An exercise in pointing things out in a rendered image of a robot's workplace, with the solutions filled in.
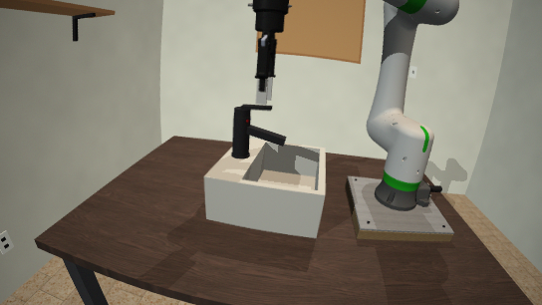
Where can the black mixer tap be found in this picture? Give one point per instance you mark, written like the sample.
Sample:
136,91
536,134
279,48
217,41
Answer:
242,130

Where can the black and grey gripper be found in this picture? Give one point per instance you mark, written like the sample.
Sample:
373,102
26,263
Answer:
268,23

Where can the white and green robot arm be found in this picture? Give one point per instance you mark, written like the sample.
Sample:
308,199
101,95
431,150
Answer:
407,142

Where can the white square basin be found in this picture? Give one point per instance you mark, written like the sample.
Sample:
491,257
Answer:
261,191

